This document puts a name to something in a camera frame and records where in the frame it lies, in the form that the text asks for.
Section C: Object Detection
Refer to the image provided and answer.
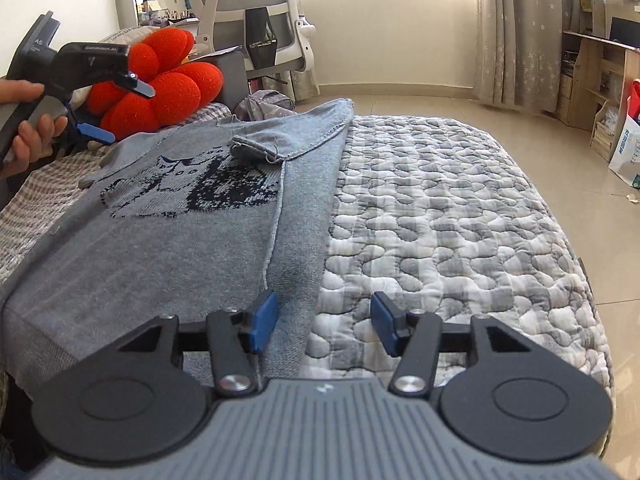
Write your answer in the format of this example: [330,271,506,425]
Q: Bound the grey backpack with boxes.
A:
[234,89,297,122]

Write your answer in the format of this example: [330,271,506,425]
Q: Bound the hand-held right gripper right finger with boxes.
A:
[371,291,531,395]

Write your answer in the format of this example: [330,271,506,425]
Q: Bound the person's left hand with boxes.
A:
[0,79,69,179]

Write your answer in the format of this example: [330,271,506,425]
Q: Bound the wooden desk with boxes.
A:
[554,0,640,162]

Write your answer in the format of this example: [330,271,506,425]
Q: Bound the star patterned curtain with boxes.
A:
[472,0,580,115]

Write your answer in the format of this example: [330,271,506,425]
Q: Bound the grey checked blanket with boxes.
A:
[0,152,117,281]

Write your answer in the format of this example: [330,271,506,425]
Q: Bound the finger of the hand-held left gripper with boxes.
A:
[112,72,155,98]
[65,105,116,143]

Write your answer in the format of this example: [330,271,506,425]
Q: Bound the grey knitted sweater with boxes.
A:
[0,97,356,406]

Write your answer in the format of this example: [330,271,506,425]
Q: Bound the black monitor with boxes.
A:
[609,16,640,50]

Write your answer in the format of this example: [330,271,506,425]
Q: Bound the red flower cushion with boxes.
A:
[145,29,197,58]
[84,42,224,142]

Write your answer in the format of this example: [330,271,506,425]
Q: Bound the white mesh office chair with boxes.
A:
[182,0,321,95]

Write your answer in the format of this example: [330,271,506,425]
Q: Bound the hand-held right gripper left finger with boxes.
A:
[116,290,279,397]

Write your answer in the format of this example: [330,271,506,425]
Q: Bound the grey quilted blanket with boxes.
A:
[300,114,616,401]

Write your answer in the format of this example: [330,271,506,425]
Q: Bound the white paper bag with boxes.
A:
[607,112,640,189]

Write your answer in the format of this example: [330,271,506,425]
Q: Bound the red bag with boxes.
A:
[626,79,640,126]

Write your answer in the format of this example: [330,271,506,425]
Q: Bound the grey storage box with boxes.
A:
[219,51,249,111]

